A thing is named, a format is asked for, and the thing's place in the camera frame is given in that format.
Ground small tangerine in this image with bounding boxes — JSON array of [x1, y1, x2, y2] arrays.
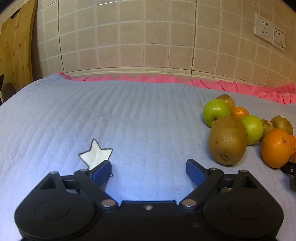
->
[[231, 106, 250, 119]]

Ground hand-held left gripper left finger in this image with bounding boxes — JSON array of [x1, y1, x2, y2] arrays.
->
[[32, 160, 118, 212]]

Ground wooden cutting board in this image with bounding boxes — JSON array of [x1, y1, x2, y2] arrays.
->
[[0, 0, 38, 102]]

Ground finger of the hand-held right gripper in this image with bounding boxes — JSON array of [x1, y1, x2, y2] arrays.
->
[[279, 161, 296, 186]]

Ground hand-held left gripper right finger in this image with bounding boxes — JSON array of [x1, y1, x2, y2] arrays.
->
[[179, 159, 266, 212]]

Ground blue quilted blanket pink ruffle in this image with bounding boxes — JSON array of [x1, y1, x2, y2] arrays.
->
[[0, 71, 296, 241]]

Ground large brown kiwi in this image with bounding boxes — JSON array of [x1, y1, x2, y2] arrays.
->
[[209, 116, 248, 166]]

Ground large orange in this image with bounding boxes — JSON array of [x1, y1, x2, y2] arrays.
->
[[260, 128, 294, 169]]

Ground small brown kiwi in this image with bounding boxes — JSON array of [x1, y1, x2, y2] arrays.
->
[[259, 119, 275, 142]]

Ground green apple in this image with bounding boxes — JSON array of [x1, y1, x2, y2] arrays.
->
[[240, 115, 264, 145], [203, 99, 232, 128]]

